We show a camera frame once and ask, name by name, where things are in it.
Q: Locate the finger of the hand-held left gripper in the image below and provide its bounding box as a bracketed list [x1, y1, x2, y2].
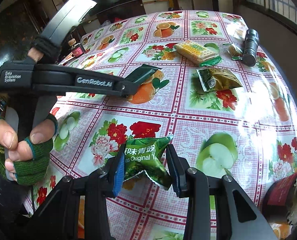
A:
[122, 64, 163, 98]

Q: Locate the dark television cabinet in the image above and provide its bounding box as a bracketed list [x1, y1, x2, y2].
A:
[98, 0, 147, 23]

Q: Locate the green pea snack packet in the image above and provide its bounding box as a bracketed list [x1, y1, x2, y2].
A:
[123, 134, 174, 191]

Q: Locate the dark jar with red label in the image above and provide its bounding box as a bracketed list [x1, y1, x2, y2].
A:
[70, 42, 86, 57]
[262, 167, 297, 231]

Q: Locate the green and gold snack packet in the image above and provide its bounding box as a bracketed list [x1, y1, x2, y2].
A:
[196, 67, 244, 92]

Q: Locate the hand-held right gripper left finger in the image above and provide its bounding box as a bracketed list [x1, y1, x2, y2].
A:
[31, 154, 125, 240]

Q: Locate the floral fruit print tablecloth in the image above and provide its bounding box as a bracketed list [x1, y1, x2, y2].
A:
[23, 9, 297, 240]

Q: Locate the black flashlight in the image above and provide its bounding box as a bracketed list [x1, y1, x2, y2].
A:
[241, 28, 261, 67]

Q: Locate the small clear snack packet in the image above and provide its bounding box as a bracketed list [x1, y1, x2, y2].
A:
[220, 42, 244, 61]

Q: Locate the cracker packet with green ends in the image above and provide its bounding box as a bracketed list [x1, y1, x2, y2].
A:
[175, 40, 223, 67]

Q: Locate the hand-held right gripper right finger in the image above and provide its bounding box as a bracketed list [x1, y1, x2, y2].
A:
[167, 144, 279, 240]

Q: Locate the person's left hand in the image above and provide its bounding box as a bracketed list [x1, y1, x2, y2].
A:
[0, 35, 62, 186]

